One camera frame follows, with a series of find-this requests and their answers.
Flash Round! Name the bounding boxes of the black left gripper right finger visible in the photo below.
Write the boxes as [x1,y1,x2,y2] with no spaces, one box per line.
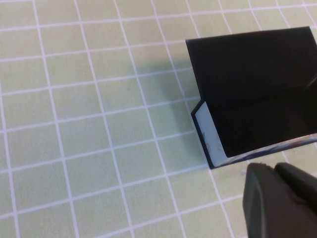
[274,162,317,211]

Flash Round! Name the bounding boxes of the green checkered tablecloth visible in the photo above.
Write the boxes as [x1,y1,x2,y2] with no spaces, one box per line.
[0,0,317,238]

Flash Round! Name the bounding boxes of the black glasses case blue print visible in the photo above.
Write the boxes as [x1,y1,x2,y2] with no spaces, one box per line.
[185,26,317,171]

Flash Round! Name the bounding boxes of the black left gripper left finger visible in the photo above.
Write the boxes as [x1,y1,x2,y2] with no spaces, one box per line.
[242,162,317,238]

